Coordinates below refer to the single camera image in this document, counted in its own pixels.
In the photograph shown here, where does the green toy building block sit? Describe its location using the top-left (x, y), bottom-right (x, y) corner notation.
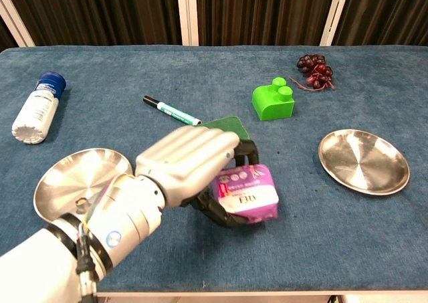
top-left (251, 76), bottom-right (296, 122)

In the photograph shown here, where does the wire bundle on left arm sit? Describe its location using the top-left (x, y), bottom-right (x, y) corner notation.
top-left (74, 176), bottom-right (126, 300)

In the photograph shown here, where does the white bottle with blue cap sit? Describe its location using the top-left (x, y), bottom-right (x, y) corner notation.
top-left (11, 71), bottom-right (67, 145)

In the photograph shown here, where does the yellow sponge with green scourer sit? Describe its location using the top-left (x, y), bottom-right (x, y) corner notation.
top-left (200, 115), bottom-right (252, 142)

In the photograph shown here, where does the round steel plate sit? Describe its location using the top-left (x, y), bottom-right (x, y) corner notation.
top-left (318, 128), bottom-right (411, 197)
top-left (33, 148), bottom-right (134, 223)

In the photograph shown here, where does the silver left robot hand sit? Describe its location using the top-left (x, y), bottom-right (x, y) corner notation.
top-left (134, 125), bottom-right (260, 229)

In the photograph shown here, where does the green and white marker pen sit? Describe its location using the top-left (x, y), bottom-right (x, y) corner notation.
top-left (142, 95), bottom-right (203, 127)

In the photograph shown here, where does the bunch of dark red grapes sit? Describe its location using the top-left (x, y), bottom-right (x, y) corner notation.
top-left (289, 54), bottom-right (336, 92)

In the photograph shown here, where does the white frame post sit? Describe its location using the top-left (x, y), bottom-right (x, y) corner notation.
top-left (319, 0), bottom-right (353, 47)
top-left (175, 0), bottom-right (201, 47)
top-left (0, 0), bottom-right (36, 48)

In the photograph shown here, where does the dark pleated curtain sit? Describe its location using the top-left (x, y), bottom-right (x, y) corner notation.
top-left (0, 0), bottom-right (428, 52)

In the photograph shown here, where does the purple tissue pack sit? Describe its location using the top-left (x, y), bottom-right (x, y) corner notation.
top-left (213, 163), bottom-right (280, 224)

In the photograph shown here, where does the blue table cloth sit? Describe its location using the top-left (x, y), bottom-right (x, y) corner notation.
top-left (0, 45), bottom-right (428, 294)

